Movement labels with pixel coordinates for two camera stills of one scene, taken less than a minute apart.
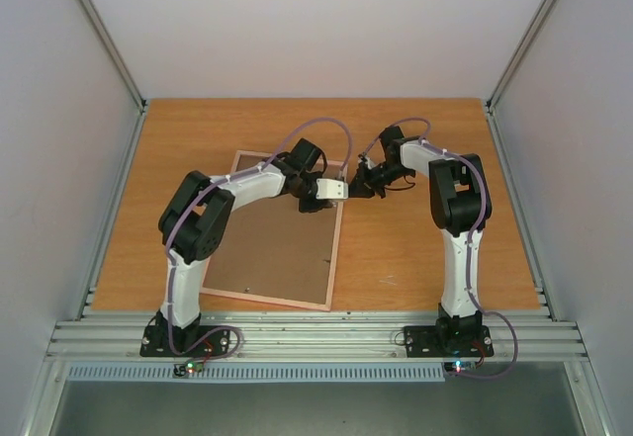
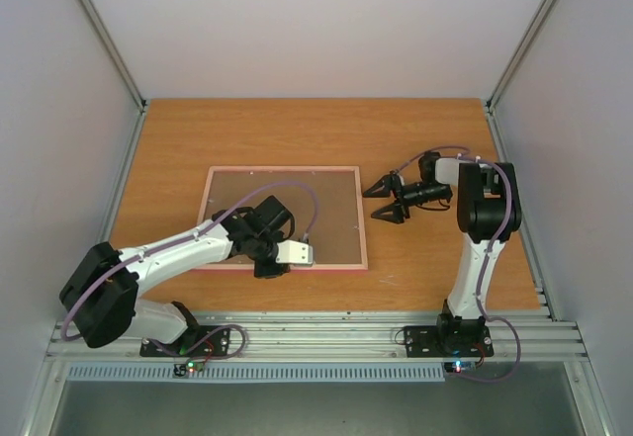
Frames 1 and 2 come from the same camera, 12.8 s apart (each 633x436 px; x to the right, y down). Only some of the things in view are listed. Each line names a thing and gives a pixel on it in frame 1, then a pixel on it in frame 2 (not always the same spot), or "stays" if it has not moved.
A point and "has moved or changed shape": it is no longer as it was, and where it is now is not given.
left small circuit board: [189, 367] stays
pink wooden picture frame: [283, 302] -> [294, 168]
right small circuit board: [457, 367] stays
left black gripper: [306, 207] -> [264, 272]
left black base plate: [216, 345] stays
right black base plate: [446, 341] stays
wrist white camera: [331, 189] -> [294, 252]
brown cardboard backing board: [271, 249] has moved or changed shape
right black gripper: [371, 179] -> [400, 197]
